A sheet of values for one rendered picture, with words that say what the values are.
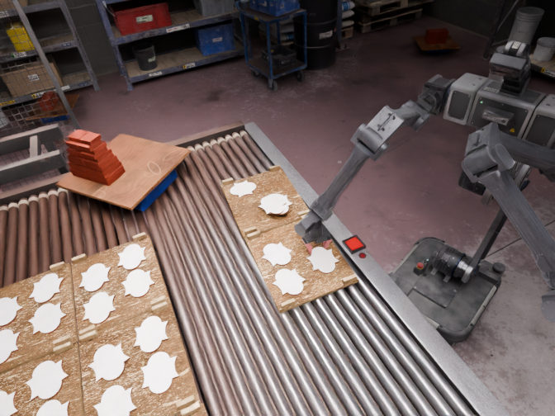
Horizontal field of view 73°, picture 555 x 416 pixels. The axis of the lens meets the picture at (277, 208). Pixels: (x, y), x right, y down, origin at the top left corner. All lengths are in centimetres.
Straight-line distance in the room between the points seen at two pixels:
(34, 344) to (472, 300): 219
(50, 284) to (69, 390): 50
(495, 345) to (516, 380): 20
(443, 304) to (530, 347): 60
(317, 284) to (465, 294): 120
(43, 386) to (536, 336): 255
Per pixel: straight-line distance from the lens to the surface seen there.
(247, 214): 184
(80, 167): 214
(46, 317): 178
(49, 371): 164
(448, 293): 248
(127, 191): 200
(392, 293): 159
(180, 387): 143
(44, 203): 237
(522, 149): 129
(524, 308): 294
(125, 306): 166
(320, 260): 161
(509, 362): 269
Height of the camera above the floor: 221
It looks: 44 degrees down
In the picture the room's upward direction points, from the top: 5 degrees counter-clockwise
